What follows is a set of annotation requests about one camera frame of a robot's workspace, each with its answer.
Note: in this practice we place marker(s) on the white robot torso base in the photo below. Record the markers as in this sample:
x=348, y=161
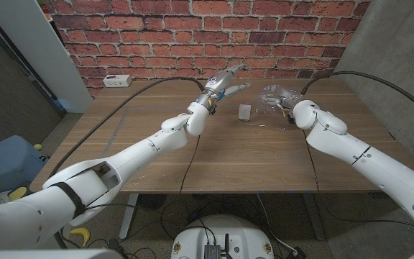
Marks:
x=228, y=230

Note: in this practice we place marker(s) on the grey table leg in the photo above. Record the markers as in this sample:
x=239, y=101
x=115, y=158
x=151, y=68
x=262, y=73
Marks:
x=313, y=216

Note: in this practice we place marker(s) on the black round grille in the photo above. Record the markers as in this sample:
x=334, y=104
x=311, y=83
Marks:
x=151, y=202

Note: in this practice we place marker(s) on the yellow banana toy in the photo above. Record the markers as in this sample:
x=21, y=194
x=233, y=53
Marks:
x=81, y=232

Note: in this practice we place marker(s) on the black item with yellow pads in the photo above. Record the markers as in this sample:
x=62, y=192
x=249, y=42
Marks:
x=17, y=193

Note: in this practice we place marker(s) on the blue grey container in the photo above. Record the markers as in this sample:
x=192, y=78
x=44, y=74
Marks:
x=5, y=162

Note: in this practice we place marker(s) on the small white box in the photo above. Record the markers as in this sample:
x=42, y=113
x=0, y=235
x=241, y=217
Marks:
x=244, y=112

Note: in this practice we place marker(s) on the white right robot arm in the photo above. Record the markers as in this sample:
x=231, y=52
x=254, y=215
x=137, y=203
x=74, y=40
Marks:
x=365, y=154

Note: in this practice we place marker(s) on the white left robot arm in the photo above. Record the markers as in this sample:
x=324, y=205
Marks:
x=102, y=172

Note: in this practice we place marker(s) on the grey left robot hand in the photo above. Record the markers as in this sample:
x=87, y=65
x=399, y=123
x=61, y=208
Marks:
x=219, y=84

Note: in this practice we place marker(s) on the white table leg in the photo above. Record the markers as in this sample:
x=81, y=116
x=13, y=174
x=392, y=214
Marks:
x=128, y=216

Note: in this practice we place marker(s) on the red brick printed backdrop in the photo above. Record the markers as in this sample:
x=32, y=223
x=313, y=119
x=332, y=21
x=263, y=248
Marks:
x=207, y=36

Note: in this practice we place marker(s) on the white power strip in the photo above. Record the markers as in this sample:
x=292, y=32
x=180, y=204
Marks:
x=117, y=81

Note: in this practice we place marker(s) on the clear cellophane sheet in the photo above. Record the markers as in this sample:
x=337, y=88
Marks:
x=271, y=104

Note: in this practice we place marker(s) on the white partition panel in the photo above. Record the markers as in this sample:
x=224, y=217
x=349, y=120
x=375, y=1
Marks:
x=38, y=46

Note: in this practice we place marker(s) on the small silver electronics box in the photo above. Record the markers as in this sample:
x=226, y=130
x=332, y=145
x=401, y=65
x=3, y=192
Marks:
x=212, y=252

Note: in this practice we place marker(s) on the small yellow ball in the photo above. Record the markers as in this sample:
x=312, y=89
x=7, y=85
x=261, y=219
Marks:
x=38, y=147

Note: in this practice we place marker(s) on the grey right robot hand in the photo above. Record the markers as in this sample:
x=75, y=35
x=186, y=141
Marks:
x=282, y=97

